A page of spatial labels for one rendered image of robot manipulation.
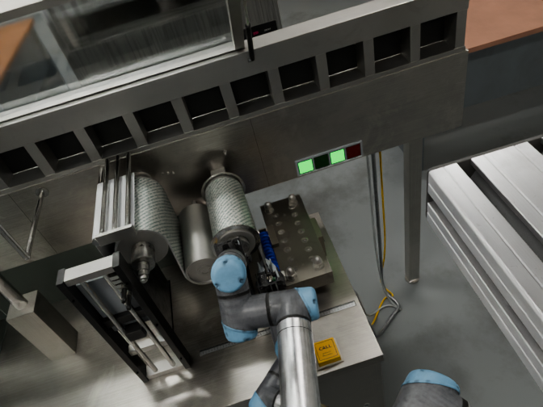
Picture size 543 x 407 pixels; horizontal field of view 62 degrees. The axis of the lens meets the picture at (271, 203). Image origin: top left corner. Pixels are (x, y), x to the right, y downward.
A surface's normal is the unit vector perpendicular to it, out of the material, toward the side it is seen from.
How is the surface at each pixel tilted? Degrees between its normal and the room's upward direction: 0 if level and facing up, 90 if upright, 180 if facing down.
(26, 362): 0
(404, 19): 90
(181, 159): 90
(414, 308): 0
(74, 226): 90
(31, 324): 90
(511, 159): 0
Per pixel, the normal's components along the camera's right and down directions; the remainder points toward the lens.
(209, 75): 0.22, 0.64
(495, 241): -0.21, -0.71
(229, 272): 0.04, 0.04
